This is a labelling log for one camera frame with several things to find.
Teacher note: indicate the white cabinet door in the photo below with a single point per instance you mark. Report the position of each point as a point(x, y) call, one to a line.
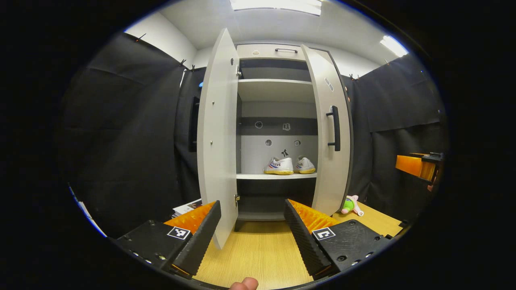
point(326, 181)
point(217, 141)

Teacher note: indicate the white and grey shoe cabinet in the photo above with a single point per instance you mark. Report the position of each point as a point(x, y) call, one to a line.
point(276, 90)

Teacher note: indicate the large ceiling light panel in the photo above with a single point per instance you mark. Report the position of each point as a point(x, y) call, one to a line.
point(278, 5)

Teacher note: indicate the small ceiling light panel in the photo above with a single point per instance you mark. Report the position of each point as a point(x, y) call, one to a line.
point(393, 45)

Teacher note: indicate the white canvas shoe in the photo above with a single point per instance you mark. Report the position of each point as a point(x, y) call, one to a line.
point(280, 166)
point(305, 166)

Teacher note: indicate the pink and green plush toy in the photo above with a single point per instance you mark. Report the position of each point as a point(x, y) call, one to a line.
point(351, 204)

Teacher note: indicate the white cabinet drawer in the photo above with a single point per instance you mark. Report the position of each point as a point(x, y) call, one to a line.
point(262, 52)

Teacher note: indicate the stack of booklets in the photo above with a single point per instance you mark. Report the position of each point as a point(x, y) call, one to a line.
point(187, 207)

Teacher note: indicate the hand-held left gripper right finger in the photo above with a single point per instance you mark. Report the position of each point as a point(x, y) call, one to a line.
point(304, 241)

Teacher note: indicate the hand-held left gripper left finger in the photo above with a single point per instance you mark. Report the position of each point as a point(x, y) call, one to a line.
point(199, 241)

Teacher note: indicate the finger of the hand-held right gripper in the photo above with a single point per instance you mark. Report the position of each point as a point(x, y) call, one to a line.
point(411, 166)

